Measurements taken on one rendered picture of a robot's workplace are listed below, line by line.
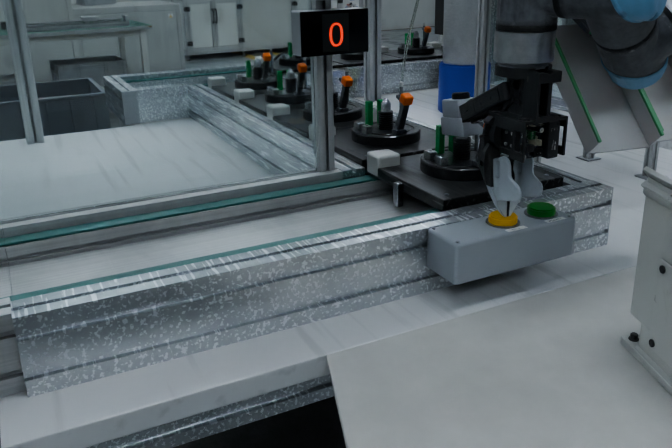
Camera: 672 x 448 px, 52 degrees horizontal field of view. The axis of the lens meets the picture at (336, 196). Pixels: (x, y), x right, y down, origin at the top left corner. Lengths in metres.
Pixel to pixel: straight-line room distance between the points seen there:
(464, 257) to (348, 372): 0.23
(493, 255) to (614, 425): 0.29
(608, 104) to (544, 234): 0.41
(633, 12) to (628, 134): 0.52
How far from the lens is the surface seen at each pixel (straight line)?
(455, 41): 2.11
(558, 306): 1.01
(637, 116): 1.37
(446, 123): 1.19
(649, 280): 0.87
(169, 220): 1.10
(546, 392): 0.83
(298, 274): 0.90
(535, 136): 0.92
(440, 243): 0.95
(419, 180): 1.14
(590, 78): 1.38
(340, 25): 1.15
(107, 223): 1.10
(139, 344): 0.87
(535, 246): 1.01
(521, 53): 0.89
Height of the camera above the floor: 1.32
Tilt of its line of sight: 19 degrees down
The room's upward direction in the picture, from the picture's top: 1 degrees counter-clockwise
